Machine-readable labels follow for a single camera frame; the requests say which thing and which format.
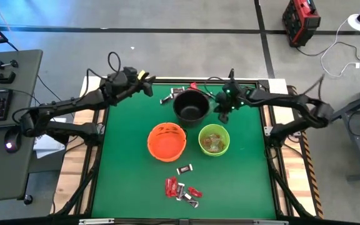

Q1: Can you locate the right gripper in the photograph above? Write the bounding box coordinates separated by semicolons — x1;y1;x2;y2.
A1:
214;80;249;124

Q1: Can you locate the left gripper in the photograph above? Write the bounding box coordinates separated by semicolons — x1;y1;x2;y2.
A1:
117;66;157;97

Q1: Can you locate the green ghost-face bucket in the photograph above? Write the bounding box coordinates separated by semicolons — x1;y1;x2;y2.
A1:
197;123;231;157

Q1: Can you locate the black plastic bucket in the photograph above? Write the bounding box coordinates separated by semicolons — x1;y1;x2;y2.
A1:
172;89;211;128

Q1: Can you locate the orange pumpkin bucket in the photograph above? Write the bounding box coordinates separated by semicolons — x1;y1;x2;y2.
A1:
147;121;188;163

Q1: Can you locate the green felt table mat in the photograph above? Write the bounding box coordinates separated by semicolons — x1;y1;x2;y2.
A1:
91;82;277;220

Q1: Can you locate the red black portable generator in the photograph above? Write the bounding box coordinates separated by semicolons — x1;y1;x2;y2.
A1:
281;0;322;48

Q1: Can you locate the white paper sheet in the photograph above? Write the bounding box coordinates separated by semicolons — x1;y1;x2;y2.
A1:
32;117;68;159

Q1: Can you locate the yellow black hazard strip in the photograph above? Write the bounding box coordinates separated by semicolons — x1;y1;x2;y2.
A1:
287;84;324;219

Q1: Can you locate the black computer mouse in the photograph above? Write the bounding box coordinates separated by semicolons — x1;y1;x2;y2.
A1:
4;127;23;154

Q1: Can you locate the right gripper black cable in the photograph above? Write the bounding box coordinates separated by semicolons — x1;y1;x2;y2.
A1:
204;76;231;94

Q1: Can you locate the black aluminium table frame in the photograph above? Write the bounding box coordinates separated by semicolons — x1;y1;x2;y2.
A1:
49;76;318;225

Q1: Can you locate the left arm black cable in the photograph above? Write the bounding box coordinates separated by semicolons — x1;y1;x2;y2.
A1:
107;51;122;74

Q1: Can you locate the right arm shoulder cable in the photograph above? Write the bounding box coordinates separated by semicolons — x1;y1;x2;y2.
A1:
301;73;326;94

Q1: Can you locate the black floor power cable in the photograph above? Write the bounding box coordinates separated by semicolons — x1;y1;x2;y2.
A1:
294;40;360;63

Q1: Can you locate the black monitor cable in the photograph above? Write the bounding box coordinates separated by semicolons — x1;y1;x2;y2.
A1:
6;40;71;106

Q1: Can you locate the white power cable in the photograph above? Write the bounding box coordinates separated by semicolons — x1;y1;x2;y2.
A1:
319;17;360;78

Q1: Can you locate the silver metal bracket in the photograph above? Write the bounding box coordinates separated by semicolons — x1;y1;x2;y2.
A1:
79;218;115;225
254;219;289;225

